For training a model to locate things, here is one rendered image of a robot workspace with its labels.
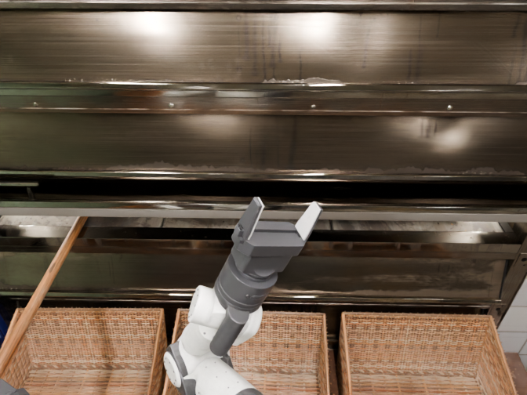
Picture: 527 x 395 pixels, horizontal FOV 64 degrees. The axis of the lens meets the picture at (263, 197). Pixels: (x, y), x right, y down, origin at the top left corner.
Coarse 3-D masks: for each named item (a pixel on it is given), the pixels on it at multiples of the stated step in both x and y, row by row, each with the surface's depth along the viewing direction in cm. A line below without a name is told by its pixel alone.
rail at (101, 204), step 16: (144, 208) 113; (160, 208) 112; (176, 208) 112; (192, 208) 112; (208, 208) 112; (224, 208) 112; (240, 208) 112; (272, 208) 112; (288, 208) 112; (304, 208) 112; (336, 208) 111; (352, 208) 111; (368, 208) 111; (384, 208) 111; (400, 208) 111; (416, 208) 111; (432, 208) 111; (448, 208) 111; (464, 208) 111; (480, 208) 110; (496, 208) 110; (512, 208) 110
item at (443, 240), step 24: (0, 240) 140; (24, 240) 140; (48, 240) 140; (96, 240) 139; (120, 240) 139; (144, 240) 139; (168, 240) 139; (192, 240) 139; (216, 240) 138; (312, 240) 138; (336, 240) 138; (360, 240) 138; (384, 240) 138; (408, 240) 138; (432, 240) 138; (456, 240) 138; (480, 240) 138; (504, 240) 138
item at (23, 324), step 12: (84, 216) 144; (72, 228) 138; (72, 240) 135; (60, 252) 129; (60, 264) 127; (48, 276) 122; (36, 288) 119; (48, 288) 120; (36, 300) 115; (24, 312) 112; (24, 324) 109; (12, 336) 106; (12, 348) 104; (0, 360) 101; (0, 372) 99
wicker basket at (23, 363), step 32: (32, 320) 158; (64, 320) 158; (96, 320) 158; (128, 320) 158; (160, 320) 154; (32, 352) 164; (64, 352) 164; (96, 352) 163; (128, 352) 164; (160, 352) 152; (64, 384) 160; (96, 384) 160; (128, 384) 161; (160, 384) 153
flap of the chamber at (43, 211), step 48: (0, 192) 122; (48, 192) 122; (96, 192) 122; (144, 192) 122; (192, 192) 122; (240, 192) 123; (288, 192) 123; (336, 192) 123; (384, 192) 123; (432, 192) 123; (480, 192) 123
